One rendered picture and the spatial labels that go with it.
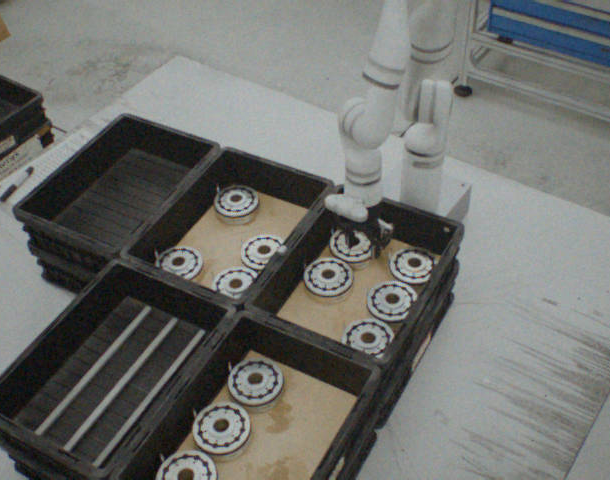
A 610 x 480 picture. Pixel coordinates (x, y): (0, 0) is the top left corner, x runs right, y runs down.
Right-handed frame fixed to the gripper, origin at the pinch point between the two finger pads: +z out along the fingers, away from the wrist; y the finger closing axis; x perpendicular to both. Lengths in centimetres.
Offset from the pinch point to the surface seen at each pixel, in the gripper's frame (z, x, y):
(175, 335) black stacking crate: 6.0, 36.7, 20.7
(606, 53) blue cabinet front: 43, -180, 6
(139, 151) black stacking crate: 3, -2, 68
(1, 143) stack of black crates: 32, -5, 143
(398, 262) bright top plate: 2.1, -2.1, -7.5
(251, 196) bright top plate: 1.0, -1.1, 31.1
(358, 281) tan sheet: 5.2, 4.6, -1.9
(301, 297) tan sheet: 5.4, 14.8, 5.5
